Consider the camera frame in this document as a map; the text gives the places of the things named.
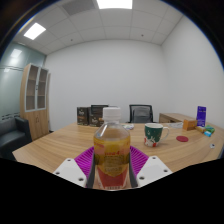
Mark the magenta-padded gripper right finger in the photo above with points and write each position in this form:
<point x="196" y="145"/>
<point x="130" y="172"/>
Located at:
<point x="153" y="169"/>

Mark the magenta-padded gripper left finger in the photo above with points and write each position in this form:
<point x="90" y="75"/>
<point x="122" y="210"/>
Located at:
<point x="70" y="170"/>

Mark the clear bottle with yellow-red label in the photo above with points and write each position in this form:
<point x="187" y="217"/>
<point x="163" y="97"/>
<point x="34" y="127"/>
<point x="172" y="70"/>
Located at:
<point x="111" y="150"/>

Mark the white and green mug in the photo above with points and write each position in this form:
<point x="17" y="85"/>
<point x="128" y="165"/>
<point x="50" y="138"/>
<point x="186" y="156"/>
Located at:
<point x="152" y="135"/>

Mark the flat round red coaster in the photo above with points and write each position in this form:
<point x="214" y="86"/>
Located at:
<point x="182" y="138"/>

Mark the green and white leaflet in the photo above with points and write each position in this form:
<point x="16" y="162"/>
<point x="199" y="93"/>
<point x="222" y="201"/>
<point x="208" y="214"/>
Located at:
<point x="128" y="126"/>

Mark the dark brown printed box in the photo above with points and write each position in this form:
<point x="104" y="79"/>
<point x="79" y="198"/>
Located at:
<point x="83" y="116"/>
<point x="95" y="120"/>

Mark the black mesh office chair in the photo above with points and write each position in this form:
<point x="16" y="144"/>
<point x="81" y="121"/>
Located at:
<point x="141" y="114"/>

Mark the orange-brown cardboard box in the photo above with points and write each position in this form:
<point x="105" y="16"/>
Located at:
<point x="189" y="124"/>

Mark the wooden glass-door shelf cabinet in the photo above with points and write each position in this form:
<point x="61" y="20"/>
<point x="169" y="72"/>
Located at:
<point x="36" y="121"/>

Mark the small yellow labelled box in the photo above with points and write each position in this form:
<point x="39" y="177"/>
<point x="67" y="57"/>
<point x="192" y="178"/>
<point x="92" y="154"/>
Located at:
<point x="200" y="129"/>

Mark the small round silver object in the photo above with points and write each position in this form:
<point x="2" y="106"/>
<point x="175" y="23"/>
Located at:
<point x="212" y="145"/>

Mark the small blue packet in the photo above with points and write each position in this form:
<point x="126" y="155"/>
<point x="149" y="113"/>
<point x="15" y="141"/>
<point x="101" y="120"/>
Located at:
<point x="207" y="133"/>

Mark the black leather sofa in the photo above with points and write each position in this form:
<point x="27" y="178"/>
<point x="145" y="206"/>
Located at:
<point x="11" y="135"/>

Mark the green flat packet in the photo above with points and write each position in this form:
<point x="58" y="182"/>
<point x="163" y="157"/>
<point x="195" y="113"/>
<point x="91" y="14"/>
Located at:
<point x="210" y="128"/>

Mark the purple upright box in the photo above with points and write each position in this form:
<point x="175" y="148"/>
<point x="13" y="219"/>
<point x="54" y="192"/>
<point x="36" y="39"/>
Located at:
<point x="201" y="116"/>

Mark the small square ceiling light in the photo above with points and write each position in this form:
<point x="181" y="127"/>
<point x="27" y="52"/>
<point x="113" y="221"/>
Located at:
<point x="34" y="31"/>

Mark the ceiling air vent grille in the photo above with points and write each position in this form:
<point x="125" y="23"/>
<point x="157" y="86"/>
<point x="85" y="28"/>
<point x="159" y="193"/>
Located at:
<point x="78" y="6"/>

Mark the large square ceiling light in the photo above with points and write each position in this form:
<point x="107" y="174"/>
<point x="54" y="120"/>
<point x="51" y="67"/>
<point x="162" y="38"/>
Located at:
<point x="114" y="4"/>

